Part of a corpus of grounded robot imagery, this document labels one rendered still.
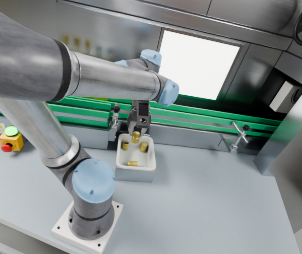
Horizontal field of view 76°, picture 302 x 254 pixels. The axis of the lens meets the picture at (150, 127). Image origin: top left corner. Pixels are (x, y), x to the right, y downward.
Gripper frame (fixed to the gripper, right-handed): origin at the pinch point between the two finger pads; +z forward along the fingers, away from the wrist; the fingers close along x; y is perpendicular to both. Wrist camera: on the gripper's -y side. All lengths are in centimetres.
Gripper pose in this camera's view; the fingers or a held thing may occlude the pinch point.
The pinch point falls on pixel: (136, 134)
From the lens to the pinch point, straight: 85.4
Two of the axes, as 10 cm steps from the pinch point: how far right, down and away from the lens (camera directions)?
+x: -9.7, -1.0, -2.1
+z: -2.0, 7.9, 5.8
